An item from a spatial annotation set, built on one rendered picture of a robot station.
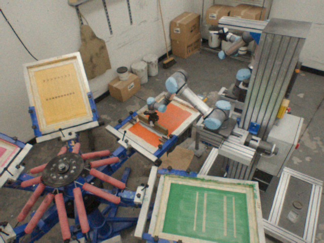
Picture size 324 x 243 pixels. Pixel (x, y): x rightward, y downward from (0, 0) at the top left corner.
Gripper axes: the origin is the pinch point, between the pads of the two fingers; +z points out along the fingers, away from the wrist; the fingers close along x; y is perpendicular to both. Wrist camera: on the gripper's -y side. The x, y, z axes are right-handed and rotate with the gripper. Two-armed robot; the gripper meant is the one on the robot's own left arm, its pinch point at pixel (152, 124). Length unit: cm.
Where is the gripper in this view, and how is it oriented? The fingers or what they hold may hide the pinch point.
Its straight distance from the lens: 235.6
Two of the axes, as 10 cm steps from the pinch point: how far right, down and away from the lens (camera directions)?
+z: 0.6, 7.1, 7.1
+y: 7.6, 4.3, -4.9
